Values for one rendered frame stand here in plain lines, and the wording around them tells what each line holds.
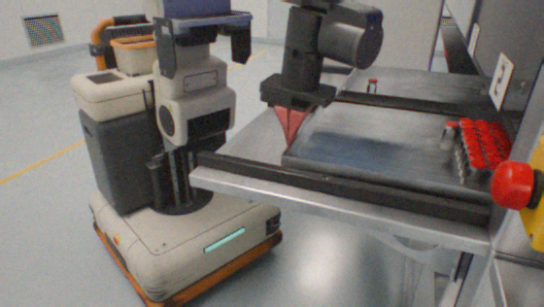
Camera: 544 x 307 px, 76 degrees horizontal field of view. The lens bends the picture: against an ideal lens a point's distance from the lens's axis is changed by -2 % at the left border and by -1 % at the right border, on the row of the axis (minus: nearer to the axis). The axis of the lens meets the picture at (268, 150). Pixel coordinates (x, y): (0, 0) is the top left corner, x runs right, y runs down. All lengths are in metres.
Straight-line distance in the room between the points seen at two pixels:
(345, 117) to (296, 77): 0.27
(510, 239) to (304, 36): 0.33
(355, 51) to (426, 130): 0.34
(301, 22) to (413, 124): 0.35
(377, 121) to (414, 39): 0.71
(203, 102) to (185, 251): 0.53
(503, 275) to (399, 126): 0.37
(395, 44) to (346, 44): 0.97
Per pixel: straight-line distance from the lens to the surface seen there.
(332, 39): 0.44
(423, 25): 1.39
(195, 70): 1.12
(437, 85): 1.04
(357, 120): 0.73
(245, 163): 0.52
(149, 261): 1.30
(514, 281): 0.44
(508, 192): 0.33
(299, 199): 0.48
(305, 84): 0.49
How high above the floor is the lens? 1.15
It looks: 27 degrees down
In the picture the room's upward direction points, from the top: straight up
